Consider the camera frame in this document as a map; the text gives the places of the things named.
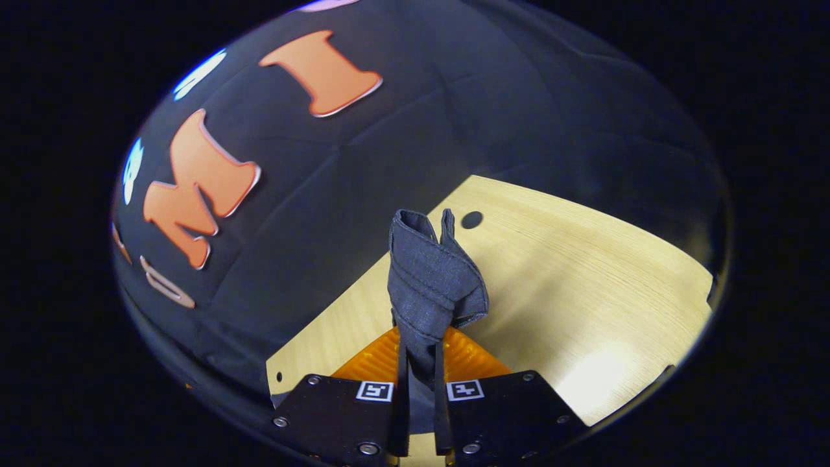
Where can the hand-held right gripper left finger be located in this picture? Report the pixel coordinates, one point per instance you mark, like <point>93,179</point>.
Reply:
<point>399,415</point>

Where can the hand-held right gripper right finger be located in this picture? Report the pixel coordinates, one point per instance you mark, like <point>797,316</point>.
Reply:
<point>442,415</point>

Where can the dark blue denim jeans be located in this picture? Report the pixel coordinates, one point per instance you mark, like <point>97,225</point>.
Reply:
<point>428,279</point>

